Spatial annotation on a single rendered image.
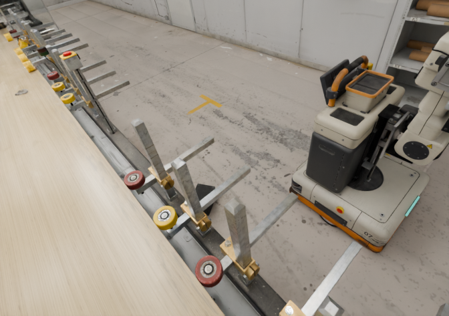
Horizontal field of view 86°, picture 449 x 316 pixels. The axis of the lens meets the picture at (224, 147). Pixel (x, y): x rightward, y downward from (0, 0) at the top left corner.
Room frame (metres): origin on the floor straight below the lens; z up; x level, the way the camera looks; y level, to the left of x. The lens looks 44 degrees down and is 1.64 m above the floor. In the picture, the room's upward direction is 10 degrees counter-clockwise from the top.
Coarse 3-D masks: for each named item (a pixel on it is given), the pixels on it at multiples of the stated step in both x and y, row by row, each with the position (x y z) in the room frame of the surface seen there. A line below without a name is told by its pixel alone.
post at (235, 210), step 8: (232, 200) 0.31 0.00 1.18; (224, 208) 0.30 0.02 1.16; (232, 208) 0.29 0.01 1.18; (240, 208) 0.29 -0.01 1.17; (232, 216) 0.28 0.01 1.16; (240, 216) 0.29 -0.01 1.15; (232, 224) 0.29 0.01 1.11; (240, 224) 0.28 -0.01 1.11; (232, 232) 0.30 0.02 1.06; (240, 232) 0.28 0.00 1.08; (248, 232) 0.30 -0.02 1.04; (232, 240) 0.30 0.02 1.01; (240, 240) 0.28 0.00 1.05; (248, 240) 0.29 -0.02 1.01; (240, 248) 0.28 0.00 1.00; (248, 248) 0.29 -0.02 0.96; (240, 256) 0.28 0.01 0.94; (248, 256) 0.29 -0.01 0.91; (240, 264) 0.29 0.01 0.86; (248, 280) 0.28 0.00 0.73
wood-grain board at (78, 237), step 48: (0, 48) 2.88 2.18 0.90; (0, 96) 1.69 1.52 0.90; (48, 96) 1.56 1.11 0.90; (0, 144) 1.10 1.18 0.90; (48, 144) 1.02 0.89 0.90; (0, 192) 0.74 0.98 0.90; (48, 192) 0.69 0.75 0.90; (96, 192) 0.64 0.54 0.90; (0, 240) 0.50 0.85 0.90; (48, 240) 0.47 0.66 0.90; (96, 240) 0.43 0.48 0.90; (144, 240) 0.40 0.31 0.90; (0, 288) 0.33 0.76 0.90; (48, 288) 0.30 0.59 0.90; (96, 288) 0.28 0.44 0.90; (144, 288) 0.26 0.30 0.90; (192, 288) 0.23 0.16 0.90
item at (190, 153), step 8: (208, 136) 0.93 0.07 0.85; (200, 144) 0.88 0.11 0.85; (208, 144) 0.89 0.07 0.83; (184, 152) 0.84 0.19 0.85; (192, 152) 0.84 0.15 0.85; (184, 160) 0.81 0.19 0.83; (168, 168) 0.76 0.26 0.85; (152, 176) 0.73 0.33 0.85; (144, 184) 0.69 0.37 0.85; (152, 184) 0.70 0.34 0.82
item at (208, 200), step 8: (248, 168) 0.70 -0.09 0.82; (232, 176) 0.67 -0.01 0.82; (240, 176) 0.67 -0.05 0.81; (224, 184) 0.64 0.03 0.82; (232, 184) 0.64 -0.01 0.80; (216, 192) 0.60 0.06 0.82; (224, 192) 0.62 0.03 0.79; (200, 200) 0.58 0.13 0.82; (208, 200) 0.57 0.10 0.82; (184, 216) 0.52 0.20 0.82; (176, 224) 0.49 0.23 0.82; (184, 224) 0.50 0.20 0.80; (168, 232) 0.46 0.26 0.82; (176, 232) 0.47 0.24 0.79
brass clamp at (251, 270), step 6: (222, 246) 0.36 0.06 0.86; (222, 252) 0.35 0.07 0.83; (228, 252) 0.34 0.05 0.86; (234, 252) 0.33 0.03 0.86; (234, 258) 0.31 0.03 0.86; (252, 258) 0.30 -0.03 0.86; (234, 264) 0.31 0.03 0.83; (252, 264) 0.29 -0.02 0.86; (258, 264) 0.29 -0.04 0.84; (240, 270) 0.28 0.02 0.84; (246, 270) 0.27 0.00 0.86; (252, 270) 0.27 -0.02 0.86; (258, 270) 0.27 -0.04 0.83; (246, 276) 0.26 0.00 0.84; (252, 276) 0.26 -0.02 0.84
